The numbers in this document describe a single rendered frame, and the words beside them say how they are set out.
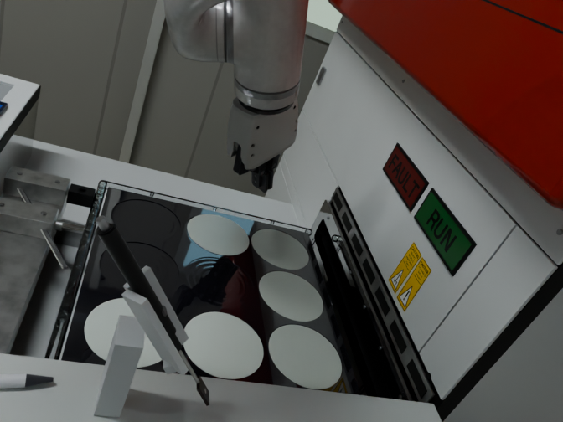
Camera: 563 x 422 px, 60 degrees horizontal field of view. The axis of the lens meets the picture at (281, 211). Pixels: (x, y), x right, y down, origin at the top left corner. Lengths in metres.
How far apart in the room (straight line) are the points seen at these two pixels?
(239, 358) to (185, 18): 0.38
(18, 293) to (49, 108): 1.63
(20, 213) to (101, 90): 1.47
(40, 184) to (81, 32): 1.36
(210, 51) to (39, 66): 1.62
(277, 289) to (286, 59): 0.32
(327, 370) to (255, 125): 0.32
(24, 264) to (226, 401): 0.32
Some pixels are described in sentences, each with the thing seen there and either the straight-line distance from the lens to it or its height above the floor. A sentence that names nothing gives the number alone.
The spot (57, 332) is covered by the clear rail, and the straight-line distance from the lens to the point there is 0.57.
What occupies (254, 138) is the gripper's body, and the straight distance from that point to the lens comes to 0.64.
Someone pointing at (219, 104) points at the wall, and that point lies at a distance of 2.10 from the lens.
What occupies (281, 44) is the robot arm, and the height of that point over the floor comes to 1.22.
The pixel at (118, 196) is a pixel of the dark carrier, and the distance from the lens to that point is 0.78.
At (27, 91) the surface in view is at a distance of 0.90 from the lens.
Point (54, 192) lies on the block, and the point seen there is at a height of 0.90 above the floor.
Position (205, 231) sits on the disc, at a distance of 0.76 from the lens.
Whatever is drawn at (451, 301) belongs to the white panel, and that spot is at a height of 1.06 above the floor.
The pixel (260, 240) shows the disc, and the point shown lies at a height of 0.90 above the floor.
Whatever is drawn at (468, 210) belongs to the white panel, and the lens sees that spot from 0.59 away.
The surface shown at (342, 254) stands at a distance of 0.80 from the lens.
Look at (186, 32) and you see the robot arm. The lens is 0.54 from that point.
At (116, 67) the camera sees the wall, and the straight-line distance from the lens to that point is 2.09.
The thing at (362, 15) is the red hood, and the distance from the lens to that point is 0.92.
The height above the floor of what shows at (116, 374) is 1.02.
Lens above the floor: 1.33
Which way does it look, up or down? 29 degrees down
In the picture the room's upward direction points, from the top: 25 degrees clockwise
